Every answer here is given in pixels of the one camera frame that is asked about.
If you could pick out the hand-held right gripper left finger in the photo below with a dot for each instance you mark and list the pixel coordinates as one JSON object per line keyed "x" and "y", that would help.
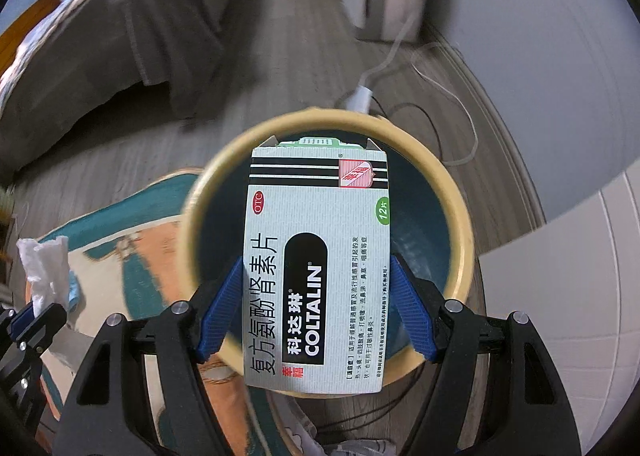
{"x": 220, "y": 316}

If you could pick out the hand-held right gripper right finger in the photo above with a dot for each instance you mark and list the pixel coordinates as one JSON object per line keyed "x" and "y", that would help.
{"x": 415, "y": 316}

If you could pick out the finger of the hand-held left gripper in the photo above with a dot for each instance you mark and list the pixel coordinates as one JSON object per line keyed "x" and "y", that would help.
{"x": 42, "y": 323}

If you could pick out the white tissue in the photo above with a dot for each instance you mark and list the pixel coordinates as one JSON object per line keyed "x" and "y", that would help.
{"x": 42, "y": 266}

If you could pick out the yellow-rimmed teal waste bin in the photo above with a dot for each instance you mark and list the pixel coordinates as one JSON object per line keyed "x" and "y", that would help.
{"x": 425, "y": 216}

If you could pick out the white medicine box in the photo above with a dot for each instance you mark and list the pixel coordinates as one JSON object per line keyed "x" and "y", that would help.
{"x": 320, "y": 216}

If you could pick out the teal and orange rug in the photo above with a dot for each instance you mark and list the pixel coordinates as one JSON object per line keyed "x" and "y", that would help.
{"x": 145, "y": 256}

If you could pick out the white power strip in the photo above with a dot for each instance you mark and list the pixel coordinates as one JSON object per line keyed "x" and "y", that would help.
{"x": 361, "y": 98}

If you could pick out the bed with grey skirt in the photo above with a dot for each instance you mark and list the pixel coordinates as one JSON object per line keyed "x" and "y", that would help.
{"x": 100, "y": 65}

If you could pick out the wooden headboard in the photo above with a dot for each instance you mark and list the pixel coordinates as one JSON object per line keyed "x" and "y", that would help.
{"x": 25, "y": 30}

